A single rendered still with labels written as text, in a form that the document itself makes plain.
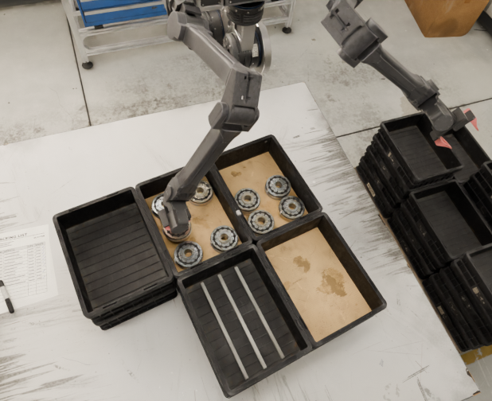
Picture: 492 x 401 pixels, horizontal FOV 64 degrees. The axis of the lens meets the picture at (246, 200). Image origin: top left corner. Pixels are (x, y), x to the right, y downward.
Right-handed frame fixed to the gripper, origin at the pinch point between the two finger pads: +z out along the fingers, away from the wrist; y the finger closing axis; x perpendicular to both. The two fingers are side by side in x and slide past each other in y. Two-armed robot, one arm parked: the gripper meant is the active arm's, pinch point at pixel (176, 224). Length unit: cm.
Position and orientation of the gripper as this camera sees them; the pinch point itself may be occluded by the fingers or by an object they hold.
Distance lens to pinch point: 146.9
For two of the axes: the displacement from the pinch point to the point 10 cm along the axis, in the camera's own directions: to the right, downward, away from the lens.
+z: -0.7, 4.6, 8.8
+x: -4.3, -8.1, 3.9
